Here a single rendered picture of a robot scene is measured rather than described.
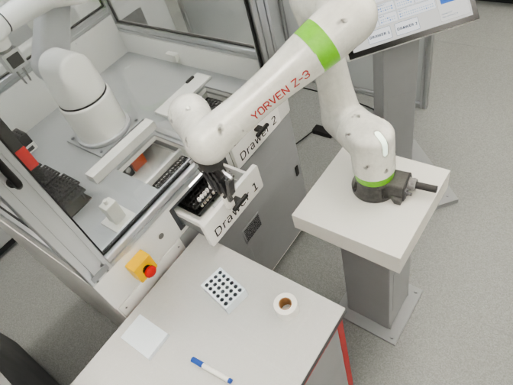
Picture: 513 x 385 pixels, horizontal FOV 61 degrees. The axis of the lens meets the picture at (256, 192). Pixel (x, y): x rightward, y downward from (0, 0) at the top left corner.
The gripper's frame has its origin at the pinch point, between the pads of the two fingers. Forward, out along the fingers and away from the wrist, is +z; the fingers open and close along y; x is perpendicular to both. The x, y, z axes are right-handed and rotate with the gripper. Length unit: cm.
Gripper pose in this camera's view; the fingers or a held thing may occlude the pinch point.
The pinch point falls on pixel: (227, 199)
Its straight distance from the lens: 136.8
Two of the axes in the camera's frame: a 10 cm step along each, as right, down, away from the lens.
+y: 7.9, 3.2, -5.3
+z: 2.4, 6.4, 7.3
